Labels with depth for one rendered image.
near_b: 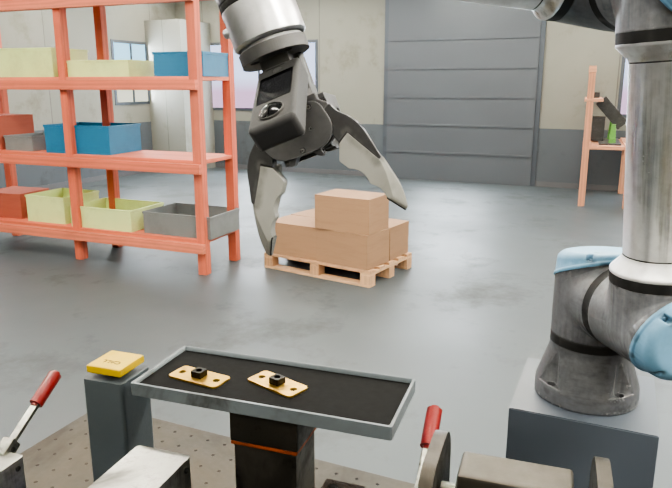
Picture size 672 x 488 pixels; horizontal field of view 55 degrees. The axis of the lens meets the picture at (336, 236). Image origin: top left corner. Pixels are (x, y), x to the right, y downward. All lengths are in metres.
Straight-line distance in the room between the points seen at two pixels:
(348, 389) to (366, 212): 4.14
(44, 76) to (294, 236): 2.63
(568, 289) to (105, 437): 0.72
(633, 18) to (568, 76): 9.72
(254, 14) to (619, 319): 0.57
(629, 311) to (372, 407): 0.34
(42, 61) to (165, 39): 6.01
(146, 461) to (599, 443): 0.61
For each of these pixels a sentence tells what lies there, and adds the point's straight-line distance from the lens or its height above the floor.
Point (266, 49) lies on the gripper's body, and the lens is 0.64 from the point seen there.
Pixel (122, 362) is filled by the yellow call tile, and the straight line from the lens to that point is 1.03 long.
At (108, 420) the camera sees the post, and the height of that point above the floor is 1.08.
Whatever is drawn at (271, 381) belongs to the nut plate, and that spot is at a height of 1.17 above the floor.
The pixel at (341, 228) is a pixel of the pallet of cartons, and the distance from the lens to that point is 5.15.
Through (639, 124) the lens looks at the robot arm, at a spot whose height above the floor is 1.52.
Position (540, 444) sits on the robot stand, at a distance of 1.03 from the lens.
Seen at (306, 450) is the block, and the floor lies 1.07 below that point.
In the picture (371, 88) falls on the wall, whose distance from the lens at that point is 11.24.
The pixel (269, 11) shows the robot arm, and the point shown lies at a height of 1.63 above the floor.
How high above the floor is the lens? 1.56
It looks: 13 degrees down
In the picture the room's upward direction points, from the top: straight up
